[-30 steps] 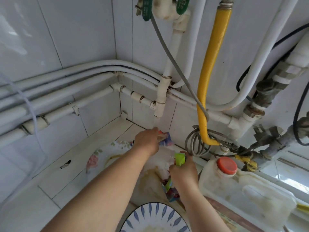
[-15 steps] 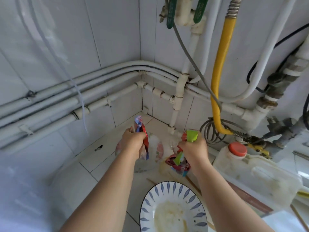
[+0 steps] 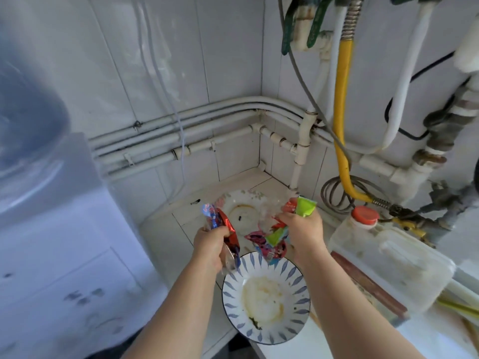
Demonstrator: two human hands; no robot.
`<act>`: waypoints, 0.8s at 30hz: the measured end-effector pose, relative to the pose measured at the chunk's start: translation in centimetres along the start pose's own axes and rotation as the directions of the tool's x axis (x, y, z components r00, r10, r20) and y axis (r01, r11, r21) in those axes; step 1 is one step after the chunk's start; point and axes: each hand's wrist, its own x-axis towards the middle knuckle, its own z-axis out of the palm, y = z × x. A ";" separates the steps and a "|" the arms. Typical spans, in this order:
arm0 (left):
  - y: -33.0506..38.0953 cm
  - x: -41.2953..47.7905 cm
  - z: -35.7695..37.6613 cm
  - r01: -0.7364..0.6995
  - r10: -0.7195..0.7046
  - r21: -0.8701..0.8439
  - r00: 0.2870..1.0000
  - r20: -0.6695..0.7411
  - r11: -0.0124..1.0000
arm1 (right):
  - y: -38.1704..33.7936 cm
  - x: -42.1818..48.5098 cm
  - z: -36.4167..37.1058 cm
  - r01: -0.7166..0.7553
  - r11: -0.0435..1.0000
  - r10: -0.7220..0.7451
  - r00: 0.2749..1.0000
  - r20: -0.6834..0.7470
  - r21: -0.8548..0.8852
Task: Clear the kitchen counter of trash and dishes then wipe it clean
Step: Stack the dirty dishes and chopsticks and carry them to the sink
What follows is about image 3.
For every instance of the person's right hand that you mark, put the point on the person's right hand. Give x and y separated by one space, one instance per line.
307 235

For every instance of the person's right forearm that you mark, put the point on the person's right forearm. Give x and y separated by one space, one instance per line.
344 314

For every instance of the blue striped bowl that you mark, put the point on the blue striped bowl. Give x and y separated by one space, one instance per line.
262 295

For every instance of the person's left forearm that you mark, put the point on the person's left forearm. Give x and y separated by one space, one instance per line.
176 317

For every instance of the small floral plate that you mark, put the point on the small floral plate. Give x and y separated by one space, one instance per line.
243 213

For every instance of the white water dispenser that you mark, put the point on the white water dispenser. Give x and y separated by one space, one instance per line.
56 257

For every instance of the thin clear tube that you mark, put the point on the thin clear tube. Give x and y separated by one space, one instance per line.
182 145

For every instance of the group of white wall pipes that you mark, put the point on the group of white wall pipes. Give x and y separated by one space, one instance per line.
305 138

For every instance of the wooden chopstick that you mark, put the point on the wooden chopstick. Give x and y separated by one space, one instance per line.
315 319

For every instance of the person's left hand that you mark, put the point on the person's left hand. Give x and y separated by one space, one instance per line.
207 248

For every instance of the blue water bottle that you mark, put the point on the blue water bottle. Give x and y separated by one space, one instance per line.
26 127

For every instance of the white pipe brass valve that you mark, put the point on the white pipe brass valve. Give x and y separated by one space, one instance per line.
441 134

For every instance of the plastic jug orange cap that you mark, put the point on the plastic jug orange cap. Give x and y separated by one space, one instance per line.
411 265

